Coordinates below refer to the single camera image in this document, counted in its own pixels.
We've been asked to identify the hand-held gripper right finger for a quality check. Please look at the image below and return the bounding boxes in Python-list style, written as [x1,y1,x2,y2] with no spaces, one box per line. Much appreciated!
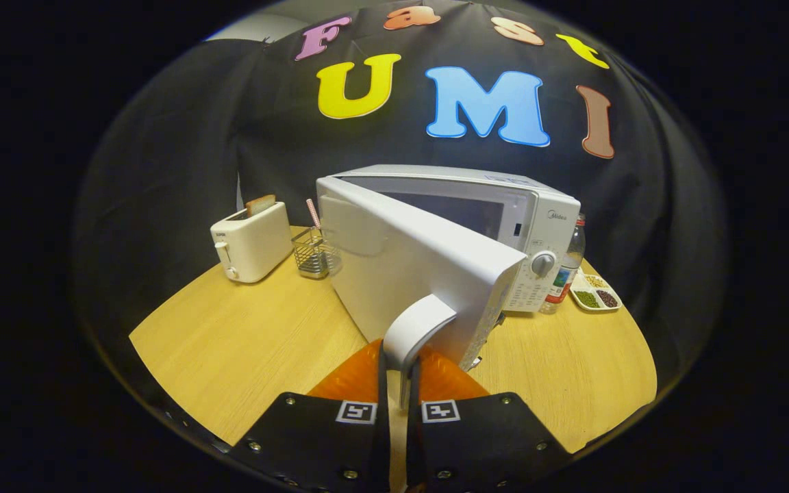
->
[405,345,573,493]

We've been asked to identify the white toaster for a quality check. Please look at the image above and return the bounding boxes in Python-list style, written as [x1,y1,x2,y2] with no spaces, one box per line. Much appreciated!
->
[210,201,294,284]

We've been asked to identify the white microwave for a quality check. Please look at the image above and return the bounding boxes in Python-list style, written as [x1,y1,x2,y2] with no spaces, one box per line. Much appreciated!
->
[316,164,581,412]

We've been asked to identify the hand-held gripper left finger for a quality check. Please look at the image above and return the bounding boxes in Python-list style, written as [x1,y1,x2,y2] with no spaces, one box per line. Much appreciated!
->
[230,339,392,493]

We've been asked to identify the metal wire holder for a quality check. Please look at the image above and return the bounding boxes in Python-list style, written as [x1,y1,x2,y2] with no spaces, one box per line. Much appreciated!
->
[291,226,342,280]

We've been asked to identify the clear plastic bottle red label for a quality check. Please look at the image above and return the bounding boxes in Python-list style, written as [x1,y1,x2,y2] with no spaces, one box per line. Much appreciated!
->
[540,214,586,314]

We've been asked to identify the black backdrop cloth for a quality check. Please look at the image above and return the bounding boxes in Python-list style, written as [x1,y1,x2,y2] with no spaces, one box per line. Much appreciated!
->
[73,0,731,384]

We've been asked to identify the white divided dish of beans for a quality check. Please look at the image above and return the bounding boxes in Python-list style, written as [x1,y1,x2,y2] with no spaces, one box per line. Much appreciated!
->
[570,268,623,313]

